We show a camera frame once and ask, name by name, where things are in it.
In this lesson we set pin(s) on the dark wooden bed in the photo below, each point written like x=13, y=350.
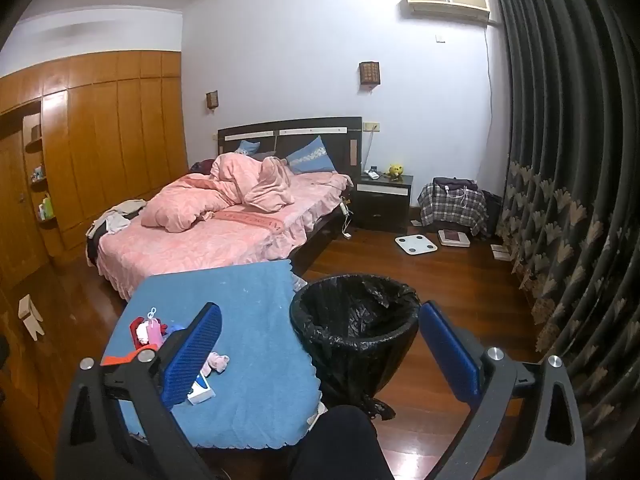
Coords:
x=225, y=245

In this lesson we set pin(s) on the small toiletry bottles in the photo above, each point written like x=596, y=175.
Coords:
x=37, y=174

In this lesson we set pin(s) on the white power strip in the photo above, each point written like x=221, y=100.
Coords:
x=345, y=210

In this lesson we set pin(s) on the blue table cloth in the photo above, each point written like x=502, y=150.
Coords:
x=250, y=320

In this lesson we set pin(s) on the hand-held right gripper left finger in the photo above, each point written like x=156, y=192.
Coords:
x=192, y=350

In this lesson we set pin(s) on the pink quilt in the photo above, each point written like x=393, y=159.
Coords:
x=200, y=195

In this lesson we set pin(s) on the beige clothes pile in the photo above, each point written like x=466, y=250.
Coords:
x=117, y=217

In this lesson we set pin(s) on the white remote control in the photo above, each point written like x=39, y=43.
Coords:
x=372, y=174

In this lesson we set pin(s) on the pink face mask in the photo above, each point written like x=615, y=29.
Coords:
x=154, y=332

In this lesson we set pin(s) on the clear plastic sheet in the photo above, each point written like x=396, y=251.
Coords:
x=298, y=282

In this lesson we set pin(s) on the white bathroom scale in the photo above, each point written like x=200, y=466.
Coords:
x=416, y=245

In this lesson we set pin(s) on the beige air conditioner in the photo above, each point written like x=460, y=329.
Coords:
x=447, y=4

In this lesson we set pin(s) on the white wall socket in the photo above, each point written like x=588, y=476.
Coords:
x=371, y=125

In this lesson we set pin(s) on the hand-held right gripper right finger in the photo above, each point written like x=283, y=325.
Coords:
x=450, y=355

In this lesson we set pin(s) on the yellow plush toy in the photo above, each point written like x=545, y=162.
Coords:
x=396, y=172

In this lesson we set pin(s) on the brown wall lamp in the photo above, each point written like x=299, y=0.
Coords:
x=212, y=100
x=369, y=75

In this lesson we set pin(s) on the wooden wardrobe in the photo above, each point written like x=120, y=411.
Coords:
x=125, y=135

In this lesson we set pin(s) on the red wrapper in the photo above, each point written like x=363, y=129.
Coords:
x=137, y=330

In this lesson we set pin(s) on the white scale with dark centre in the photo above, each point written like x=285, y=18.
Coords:
x=454, y=238

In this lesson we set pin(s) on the green plastic bottle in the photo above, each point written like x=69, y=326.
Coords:
x=46, y=207

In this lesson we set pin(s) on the dark red garment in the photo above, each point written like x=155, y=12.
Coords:
x=202, y=166

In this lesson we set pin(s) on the small wooden stool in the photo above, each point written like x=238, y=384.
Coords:
x=30, y=315

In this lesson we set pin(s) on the dark bag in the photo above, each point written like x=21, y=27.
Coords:
x=455, y=184

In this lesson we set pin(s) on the black lined trash bin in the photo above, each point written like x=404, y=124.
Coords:
x=360, y=355

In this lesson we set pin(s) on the white and blue small box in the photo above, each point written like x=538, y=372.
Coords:
x=200, y=394

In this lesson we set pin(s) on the small blue pillow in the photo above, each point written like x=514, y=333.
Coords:
x=247, y=147

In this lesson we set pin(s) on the dark patterned curtain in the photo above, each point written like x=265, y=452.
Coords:
x=565, y=135

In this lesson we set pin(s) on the large blue pillow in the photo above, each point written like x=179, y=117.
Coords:
x=312, y=157

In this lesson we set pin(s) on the dark nightstand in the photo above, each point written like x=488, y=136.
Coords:
x=380, y=210

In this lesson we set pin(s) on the plaid cloth bag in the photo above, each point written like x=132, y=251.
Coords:
x=450, y=210

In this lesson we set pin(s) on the person's dark trouser leg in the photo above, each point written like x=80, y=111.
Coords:
x=340, y=445

